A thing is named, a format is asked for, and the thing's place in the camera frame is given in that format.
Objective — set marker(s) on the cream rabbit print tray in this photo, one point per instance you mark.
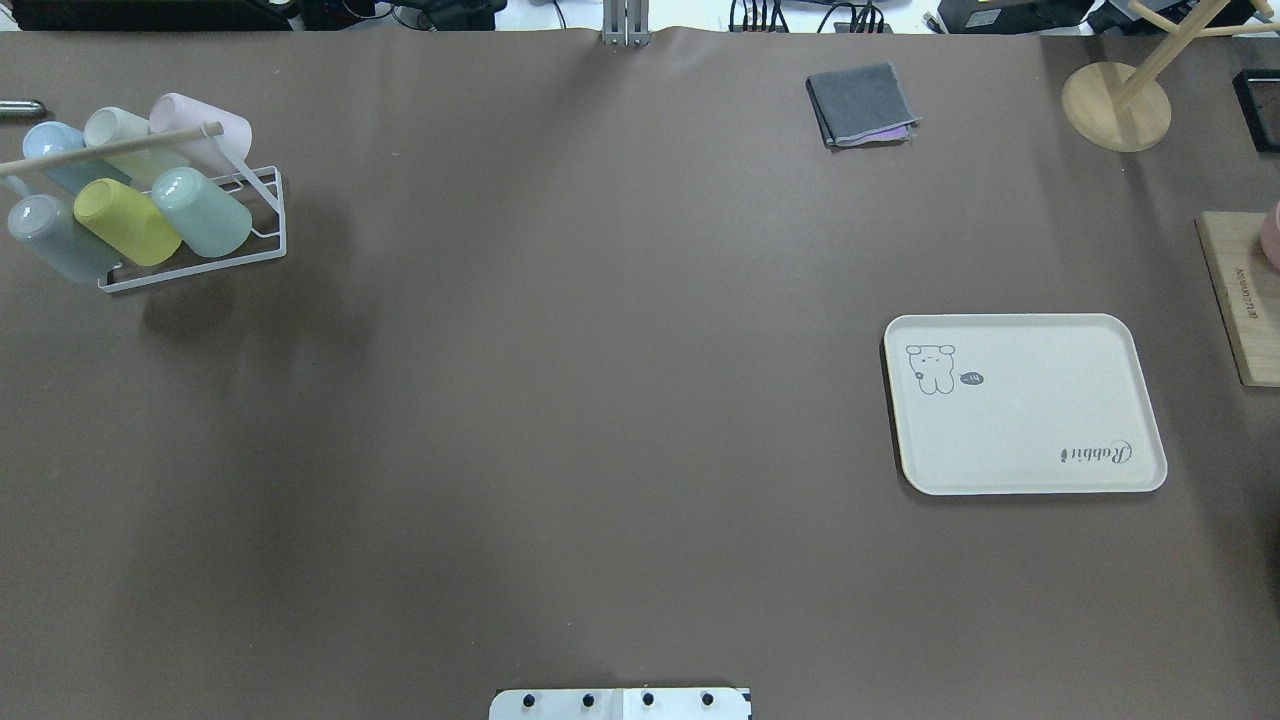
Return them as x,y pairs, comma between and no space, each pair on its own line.
1021,404

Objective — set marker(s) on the mint green cup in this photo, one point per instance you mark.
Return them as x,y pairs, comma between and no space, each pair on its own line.
208,219

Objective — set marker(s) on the yellow cup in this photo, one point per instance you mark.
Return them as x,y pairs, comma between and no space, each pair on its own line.
127,220

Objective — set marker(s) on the cream white cup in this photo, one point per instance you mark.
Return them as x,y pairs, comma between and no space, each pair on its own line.
114,125

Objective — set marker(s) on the grey cup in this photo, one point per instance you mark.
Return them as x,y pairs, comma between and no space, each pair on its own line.
47,227

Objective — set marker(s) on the light blue cup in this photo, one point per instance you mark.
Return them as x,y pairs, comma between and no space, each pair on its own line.
55,138

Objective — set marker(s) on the black tray at edge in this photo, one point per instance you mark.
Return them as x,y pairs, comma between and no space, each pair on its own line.
1257,91

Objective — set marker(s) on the folded grey cloth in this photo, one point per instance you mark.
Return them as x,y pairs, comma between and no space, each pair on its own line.
861,105

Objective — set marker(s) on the wooden mug tree stand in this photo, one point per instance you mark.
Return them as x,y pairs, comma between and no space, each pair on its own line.
1122,108

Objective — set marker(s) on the bamboo cutting board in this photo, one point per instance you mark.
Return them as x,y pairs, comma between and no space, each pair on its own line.
1247,291

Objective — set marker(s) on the pink bowl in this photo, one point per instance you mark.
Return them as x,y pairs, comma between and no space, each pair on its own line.
1270,236

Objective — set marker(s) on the silver metal cylinder tool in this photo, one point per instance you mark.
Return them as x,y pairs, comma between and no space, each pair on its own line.
22,109

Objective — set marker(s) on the aluminium frame post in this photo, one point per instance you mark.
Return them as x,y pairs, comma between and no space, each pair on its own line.
625,23

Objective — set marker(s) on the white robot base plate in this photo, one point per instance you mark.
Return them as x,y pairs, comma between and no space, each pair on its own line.
698,702

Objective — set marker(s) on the white wire cup rack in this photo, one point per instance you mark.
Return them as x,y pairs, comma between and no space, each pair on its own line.
261,191

